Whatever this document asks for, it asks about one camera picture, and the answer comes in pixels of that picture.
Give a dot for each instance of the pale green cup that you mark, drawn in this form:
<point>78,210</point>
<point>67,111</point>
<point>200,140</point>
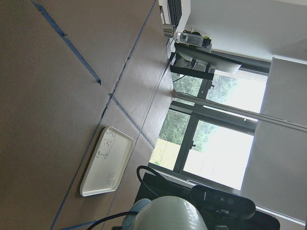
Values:
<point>168,213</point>

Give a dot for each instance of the white bear print tray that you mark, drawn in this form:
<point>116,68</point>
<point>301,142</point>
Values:
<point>108,163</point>

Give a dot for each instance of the metal cup on desk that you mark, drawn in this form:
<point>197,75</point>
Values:
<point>169,30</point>

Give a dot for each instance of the computer monitor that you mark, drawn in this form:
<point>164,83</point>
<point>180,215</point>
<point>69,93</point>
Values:
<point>204,58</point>

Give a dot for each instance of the black keyboard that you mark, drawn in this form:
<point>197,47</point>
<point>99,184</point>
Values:
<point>175,11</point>

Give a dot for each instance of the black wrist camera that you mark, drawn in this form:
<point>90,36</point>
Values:
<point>222,202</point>

